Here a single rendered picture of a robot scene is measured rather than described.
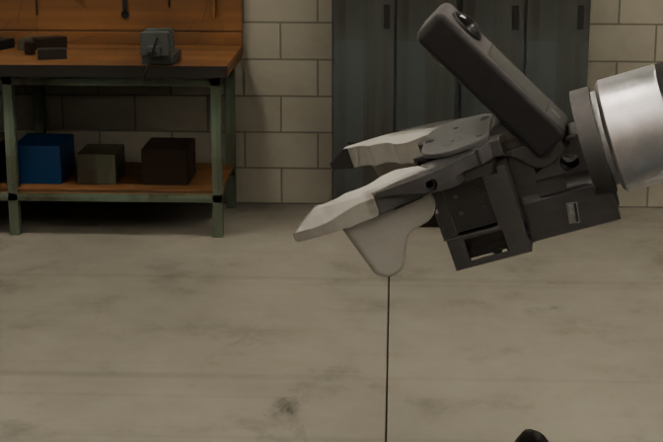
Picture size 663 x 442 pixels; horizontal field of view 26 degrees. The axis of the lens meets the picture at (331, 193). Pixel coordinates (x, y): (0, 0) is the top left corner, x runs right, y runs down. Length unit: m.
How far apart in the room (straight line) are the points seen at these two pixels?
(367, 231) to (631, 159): 0.17
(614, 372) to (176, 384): 1.63
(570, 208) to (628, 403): 4.31
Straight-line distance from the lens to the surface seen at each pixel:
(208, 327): 5.94
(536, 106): 0.93
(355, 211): 0.90
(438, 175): 0.90
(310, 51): 7.77
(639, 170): 0.92
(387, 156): 1.02
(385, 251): 0.92
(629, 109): 0.92
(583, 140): 0.92
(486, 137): 0.93
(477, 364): 5.53
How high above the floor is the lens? 1.92
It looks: 14 degrees down
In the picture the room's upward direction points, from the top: straight up
